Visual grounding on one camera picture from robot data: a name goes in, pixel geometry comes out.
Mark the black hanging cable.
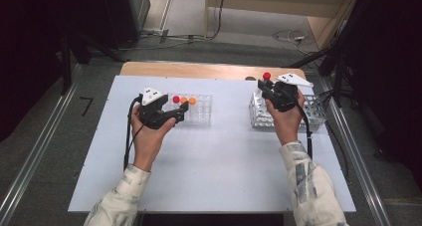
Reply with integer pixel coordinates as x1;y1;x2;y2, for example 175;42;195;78
212;0;227;41

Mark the light wooden furniture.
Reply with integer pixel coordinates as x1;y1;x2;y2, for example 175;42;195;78
203;0;362;50

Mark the wooden table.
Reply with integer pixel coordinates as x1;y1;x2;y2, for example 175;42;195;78
118;61;308;84

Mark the grey floor cable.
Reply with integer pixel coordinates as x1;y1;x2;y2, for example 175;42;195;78
118;33;207;51

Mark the person's right hand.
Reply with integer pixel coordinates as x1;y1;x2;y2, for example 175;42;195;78
265;90;306;146

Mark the white floor cable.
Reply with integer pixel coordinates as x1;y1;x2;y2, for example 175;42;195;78
272;29;317;56

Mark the dark cabinet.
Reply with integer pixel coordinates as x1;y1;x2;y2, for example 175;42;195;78
103;0;151;50

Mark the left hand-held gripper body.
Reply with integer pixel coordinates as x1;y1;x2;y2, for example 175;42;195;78
138;86;177;130

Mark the metal floor rail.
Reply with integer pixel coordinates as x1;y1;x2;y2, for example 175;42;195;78
0;65;83;225
317;78;392;226

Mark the black metal stand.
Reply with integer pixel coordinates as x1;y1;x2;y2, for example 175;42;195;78
59;33;127;96
288;20;359;108

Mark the white board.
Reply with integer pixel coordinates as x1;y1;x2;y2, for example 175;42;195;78
68;75;356;214

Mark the right hand-held gripper black cable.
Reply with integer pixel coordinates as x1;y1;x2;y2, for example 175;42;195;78
297;103;315;160

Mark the white perforated test tube rack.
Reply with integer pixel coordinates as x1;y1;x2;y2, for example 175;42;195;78
248;92;327;131

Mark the person's left hand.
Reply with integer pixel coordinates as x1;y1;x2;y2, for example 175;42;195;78
130;105;177;172

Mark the clear acrylic test tube rack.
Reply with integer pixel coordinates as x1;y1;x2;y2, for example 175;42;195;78
164;92;213;126

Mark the black curtain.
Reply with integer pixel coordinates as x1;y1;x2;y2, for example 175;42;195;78
347;0;422;174
0;0;110;140

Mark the hand-held gripper black cable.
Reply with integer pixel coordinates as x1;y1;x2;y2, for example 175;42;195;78
122;95;147;172
297;103;315;160

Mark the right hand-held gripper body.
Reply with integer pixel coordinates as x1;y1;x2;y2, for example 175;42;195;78
270;72;315;113

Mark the left hand-held gripper black cable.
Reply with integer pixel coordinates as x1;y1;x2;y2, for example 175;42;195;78
122;95;147;172

